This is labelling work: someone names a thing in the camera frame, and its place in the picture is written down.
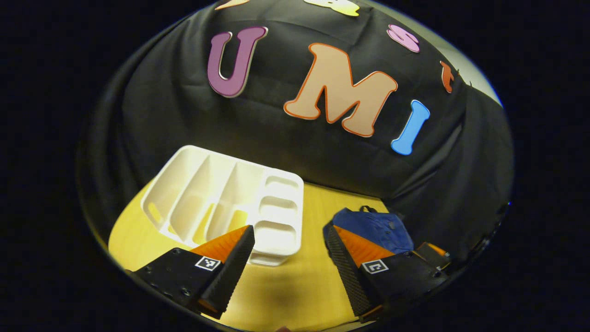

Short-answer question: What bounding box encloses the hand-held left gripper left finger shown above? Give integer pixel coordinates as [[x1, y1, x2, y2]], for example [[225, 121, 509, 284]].
[[127, 225, 255, 320]]

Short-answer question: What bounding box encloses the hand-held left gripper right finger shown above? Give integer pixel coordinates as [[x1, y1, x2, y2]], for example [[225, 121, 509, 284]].
[[323, 223, 448, 322]]

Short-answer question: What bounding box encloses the blue schoolbag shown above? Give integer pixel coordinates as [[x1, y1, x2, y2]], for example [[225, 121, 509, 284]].
[[332, 206, 414, 255]]

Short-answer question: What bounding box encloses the white plastic bookshelf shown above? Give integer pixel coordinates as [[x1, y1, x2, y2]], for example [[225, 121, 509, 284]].
[[141, 145, 305, 267]]

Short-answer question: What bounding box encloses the black backdrop cloth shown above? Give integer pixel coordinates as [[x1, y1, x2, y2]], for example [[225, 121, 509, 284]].
[[76, 0, 514, 277]]

